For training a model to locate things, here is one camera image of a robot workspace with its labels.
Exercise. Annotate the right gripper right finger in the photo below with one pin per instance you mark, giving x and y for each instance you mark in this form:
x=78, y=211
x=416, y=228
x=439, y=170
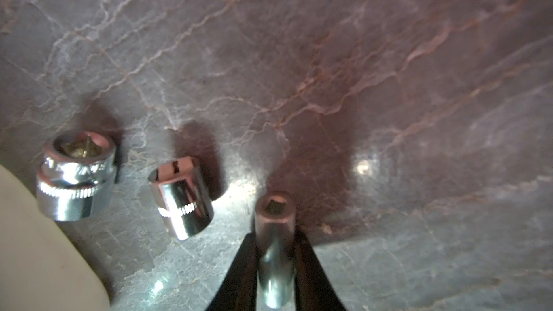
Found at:
x=313, y=290

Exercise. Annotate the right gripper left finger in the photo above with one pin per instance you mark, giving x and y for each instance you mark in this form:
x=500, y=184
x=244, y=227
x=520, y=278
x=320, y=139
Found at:
x=238, y=290

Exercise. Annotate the long chrome deep socket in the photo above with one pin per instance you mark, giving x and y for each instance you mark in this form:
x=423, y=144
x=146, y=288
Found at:
x=275, y=226

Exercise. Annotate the short chrome socket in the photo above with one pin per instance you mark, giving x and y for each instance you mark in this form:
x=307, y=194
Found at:
x=182, y=197

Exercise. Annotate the white plastic storage box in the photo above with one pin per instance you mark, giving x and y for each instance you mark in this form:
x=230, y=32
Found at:
x=40, y=268

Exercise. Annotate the stepped chrome socket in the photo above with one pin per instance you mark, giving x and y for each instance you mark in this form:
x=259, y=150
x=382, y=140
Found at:
x=76, y=176

